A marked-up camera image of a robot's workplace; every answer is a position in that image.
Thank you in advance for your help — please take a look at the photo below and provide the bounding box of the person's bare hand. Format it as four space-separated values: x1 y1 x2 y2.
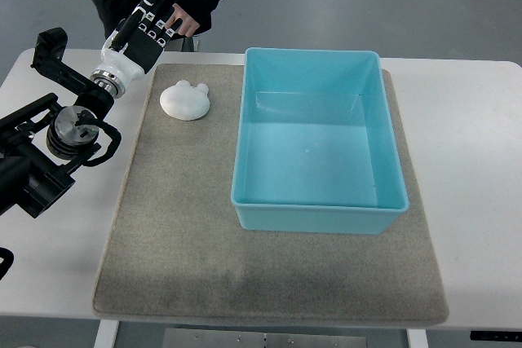
171 3 201 37

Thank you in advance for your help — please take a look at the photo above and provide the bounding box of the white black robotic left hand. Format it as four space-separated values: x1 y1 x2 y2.
90 0 183 98

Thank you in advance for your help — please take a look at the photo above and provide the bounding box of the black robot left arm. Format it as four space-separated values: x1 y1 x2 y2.
1 28 122 218

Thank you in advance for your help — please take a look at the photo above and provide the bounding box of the blue plastic box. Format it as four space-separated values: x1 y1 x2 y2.
231 47 409 235

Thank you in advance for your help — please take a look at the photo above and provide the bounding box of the grey felt mat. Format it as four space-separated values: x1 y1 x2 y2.
92 64 449 328

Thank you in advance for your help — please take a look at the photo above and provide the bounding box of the black object at left edge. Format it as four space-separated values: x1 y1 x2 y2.
0 248 15 280

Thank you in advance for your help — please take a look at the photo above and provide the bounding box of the black table control panel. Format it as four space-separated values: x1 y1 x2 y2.
470 330 522 342

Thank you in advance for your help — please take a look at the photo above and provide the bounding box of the metal table base plate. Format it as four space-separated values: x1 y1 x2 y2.
162 328 368 348

